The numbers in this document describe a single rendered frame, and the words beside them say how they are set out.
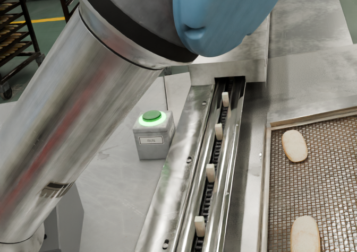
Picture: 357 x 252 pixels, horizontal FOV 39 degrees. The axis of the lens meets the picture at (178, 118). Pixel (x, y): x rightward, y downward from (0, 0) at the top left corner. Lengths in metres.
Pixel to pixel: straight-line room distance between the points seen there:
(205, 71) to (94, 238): 0.50
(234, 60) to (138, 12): 0.83
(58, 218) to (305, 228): 0.35
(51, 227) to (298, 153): 0.40
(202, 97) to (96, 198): 0.35
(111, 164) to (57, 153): 0.62
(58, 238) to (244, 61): 0.62
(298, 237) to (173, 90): 0.70
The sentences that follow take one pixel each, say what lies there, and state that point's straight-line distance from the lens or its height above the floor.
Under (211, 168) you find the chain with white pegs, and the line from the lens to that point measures 0.90.
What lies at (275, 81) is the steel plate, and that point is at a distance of 1.28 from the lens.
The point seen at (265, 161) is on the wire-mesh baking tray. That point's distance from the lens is 0.86.
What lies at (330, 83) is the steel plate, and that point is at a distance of 1.26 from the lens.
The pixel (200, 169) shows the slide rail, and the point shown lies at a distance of 0.93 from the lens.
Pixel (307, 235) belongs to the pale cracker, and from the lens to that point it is 0.69.
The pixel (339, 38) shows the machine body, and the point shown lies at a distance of 1.54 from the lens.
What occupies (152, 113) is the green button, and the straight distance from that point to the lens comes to 1.02.
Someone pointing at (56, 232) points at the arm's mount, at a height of 0.92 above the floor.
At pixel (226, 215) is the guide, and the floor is 0.86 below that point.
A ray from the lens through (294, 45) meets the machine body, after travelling 1.51.
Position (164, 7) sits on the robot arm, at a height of 1.28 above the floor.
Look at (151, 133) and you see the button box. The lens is 1.00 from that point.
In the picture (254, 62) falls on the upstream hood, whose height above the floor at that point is 0.91.
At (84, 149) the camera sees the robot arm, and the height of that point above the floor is 1.16.
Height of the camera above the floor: 1.38
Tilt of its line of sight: 29 degrees down
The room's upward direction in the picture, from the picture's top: 10 degrees counter-clockwise
